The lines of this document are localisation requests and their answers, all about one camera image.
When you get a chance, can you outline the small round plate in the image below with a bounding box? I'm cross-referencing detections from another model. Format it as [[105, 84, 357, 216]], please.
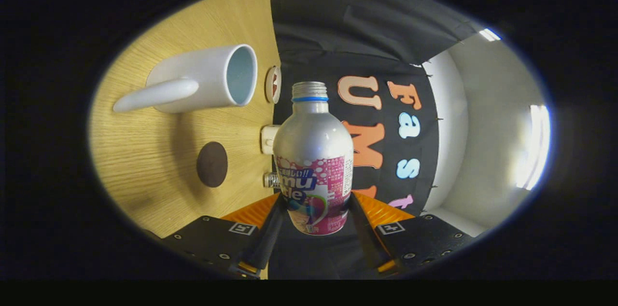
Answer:
[[265, 66, 281, 104]]

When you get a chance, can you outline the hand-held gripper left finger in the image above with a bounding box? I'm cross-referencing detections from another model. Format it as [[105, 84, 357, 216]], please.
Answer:
[[162, 193, 286, 278]]

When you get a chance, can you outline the dark brown round coaster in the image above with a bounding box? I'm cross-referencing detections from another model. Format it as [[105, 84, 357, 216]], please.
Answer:
[[196, 141, 228, 188]]

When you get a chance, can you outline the wooden table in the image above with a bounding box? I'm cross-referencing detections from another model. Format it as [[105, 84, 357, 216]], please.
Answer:
[[89, 0, 283, 239]]

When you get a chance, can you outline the white ceramic cup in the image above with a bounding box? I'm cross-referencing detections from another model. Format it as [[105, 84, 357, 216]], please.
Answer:
[[113, 44, 258, 114]]

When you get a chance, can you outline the white toaster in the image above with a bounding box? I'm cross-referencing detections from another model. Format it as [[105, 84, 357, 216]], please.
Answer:
[[261, 125, 281, 155]]

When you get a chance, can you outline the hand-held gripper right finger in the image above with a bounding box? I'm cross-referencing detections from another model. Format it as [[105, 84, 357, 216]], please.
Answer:
[[349, 192, 474, 276]]

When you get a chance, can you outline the silver juice bottle pink label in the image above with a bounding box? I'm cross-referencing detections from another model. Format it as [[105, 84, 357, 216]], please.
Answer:
[[273, 81, 354, 236]]

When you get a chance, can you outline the black backdrop cloth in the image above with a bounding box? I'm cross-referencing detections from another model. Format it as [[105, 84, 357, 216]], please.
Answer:
[[268, 0, 483, 280]]

